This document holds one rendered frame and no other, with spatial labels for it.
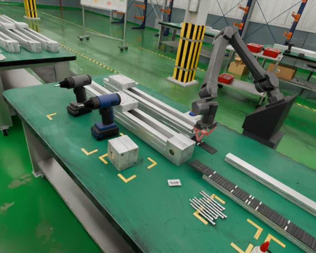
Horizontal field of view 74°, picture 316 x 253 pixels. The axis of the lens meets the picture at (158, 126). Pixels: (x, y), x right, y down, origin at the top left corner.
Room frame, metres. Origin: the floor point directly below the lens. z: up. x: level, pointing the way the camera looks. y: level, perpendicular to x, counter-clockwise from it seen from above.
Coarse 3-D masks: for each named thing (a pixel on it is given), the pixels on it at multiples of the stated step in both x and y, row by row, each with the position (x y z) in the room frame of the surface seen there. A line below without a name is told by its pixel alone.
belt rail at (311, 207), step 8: (224, 160) 0.82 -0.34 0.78; (232, 160) 0.80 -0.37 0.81; (240, 160) 0.80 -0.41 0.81; (240, 168) 0.77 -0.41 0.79; (248, 168) 0.75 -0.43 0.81; (256, 176) 0.72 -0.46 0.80; (264, 176) 0.71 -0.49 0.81; (264, 184) 0.69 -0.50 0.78; (272, 184) 0.67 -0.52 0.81; (280, 184) 0.68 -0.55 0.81; (280, 192) 0.65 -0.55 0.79; (288, 192) 0.64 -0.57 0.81; (296, 192) 0.65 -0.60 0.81; (296, 200) 0.61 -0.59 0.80; (304, 200) 0.61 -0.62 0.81; (304, 208) 0.59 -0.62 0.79; (312, 208) 0.58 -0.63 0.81
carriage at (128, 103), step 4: (116, 92) 1.14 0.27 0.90; (120, 92) 1.15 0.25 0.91; (120, 96) 1.09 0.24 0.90; (124, 96) 1.10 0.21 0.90; (128, 96) 1.11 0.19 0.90; (124, 100) 1.05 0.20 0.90; (128, 100) 1.05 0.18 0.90; (132, 100) 1.06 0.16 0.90; (136, 100) 1.07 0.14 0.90; (120, 104) 0.99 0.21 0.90; (124, 104) 1.00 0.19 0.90; (128, 104) 1.01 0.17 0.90; (132, 104) 1.03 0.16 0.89; (136, 104) 1.06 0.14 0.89; (120, 108) 0.99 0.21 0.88; (124, 108) 0.99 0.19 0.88; (128, 108) 1.01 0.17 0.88; (132, 108) 1.04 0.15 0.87
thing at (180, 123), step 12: (108, 84) 1.40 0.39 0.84; (132, 96) 1.23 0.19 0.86; (144, 96) 1.26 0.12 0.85; (144, 108) 1.15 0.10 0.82; (156, 108) 1.09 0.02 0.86; (168, 108) 1.13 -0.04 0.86; (168, 120) 1.03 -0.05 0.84; (180, 120) 0.99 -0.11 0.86; (192, 120) 1.02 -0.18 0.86; (180, 132) 0.96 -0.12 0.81; (192, 132) 0.95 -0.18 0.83
